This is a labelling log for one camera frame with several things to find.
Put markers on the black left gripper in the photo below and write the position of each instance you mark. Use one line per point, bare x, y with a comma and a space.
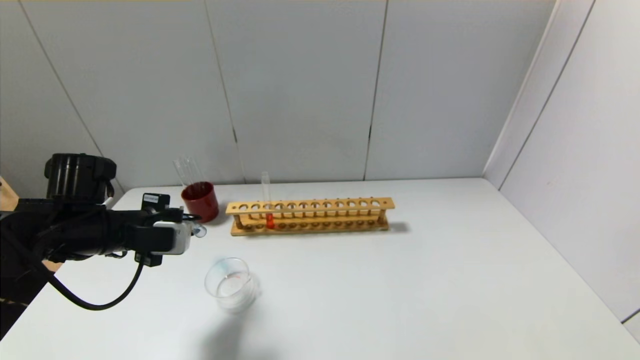
154, 204

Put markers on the test tube with blue pigment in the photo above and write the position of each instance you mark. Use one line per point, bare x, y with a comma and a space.
199, 231

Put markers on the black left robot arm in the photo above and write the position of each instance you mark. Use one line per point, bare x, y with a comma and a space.
65, 230

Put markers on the empty glass test tube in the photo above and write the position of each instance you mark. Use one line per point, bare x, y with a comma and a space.
195, 171
182, 172

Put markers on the test tube with red pigment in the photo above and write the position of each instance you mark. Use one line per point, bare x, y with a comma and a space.
270, 221

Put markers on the wooden test tube rack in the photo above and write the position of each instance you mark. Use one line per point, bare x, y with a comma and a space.
310, 205

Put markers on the red plastic cup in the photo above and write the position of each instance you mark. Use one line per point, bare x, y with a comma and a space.
202, 202

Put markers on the clear glass beaker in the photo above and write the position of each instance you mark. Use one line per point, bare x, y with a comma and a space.
232, 287

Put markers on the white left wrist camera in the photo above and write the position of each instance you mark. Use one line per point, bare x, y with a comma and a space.
175, 237

